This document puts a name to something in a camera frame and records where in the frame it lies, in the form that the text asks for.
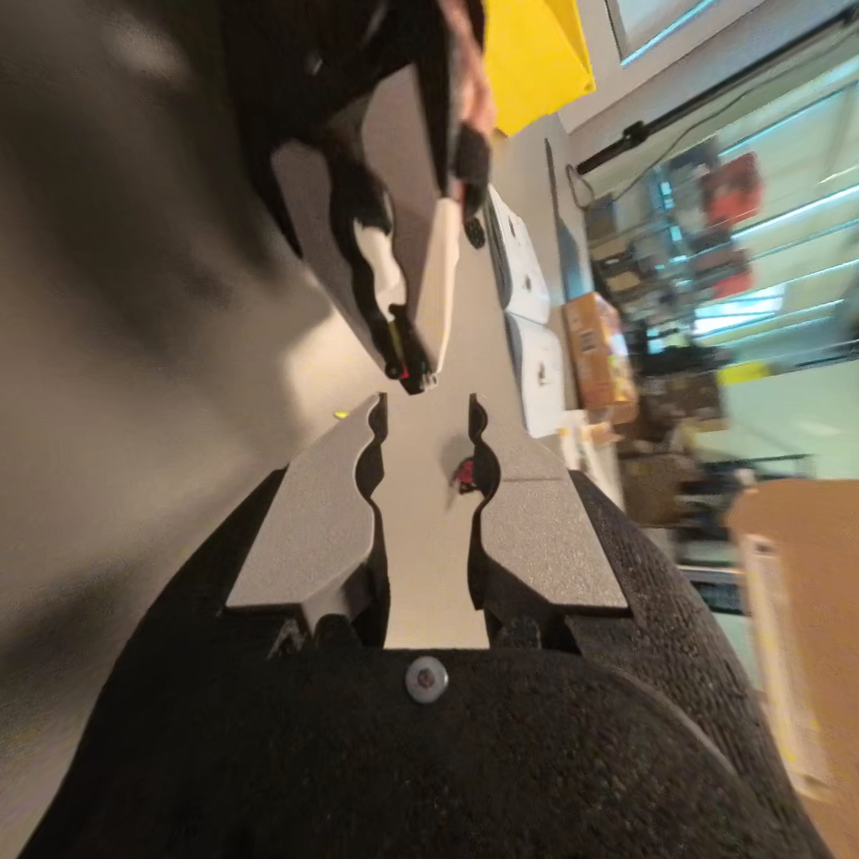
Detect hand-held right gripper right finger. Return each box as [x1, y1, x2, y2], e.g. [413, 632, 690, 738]
[466, 392, 632, 648]

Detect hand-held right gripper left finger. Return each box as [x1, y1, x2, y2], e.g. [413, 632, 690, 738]
[225, 392, 390, 648]

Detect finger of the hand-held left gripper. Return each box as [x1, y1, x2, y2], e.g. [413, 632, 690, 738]
[364, 66, 465, 374]
[270, 137, 430, 383]

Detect yellow plastic bin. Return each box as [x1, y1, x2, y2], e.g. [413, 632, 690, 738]
[483, 0, 597, 137]

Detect small black lego assembly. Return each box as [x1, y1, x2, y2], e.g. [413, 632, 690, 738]
[383, 303, 438, 397]

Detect red yellow lego figure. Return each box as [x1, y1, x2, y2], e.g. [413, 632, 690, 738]
[448, 456, 479, 507]

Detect person's left hand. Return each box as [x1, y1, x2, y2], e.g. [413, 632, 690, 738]
[445, 0, 499, 202]

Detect colourful cover booklet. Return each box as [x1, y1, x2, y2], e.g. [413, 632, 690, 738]
[557, 409, 608, 474]

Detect open instruction booklet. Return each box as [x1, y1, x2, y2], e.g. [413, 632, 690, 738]
[483, 184, 568, 437]

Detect orange cardboard box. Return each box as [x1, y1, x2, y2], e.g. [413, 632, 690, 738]
[562, 292, 638, 425]

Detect wooden head desk lamp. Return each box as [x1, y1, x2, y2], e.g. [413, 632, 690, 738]
[728, 480, 859, 859]

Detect red storage crate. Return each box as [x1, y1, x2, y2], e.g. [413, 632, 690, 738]
[701, 153, 766, 216]
[711, 248, 756, 299]

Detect dark grey stand base plate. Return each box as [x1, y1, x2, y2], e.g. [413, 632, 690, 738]
[545, 137, 595, 303]

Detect black camera boom pole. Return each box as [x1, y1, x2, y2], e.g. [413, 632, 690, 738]
[576, 13, 859, 177]

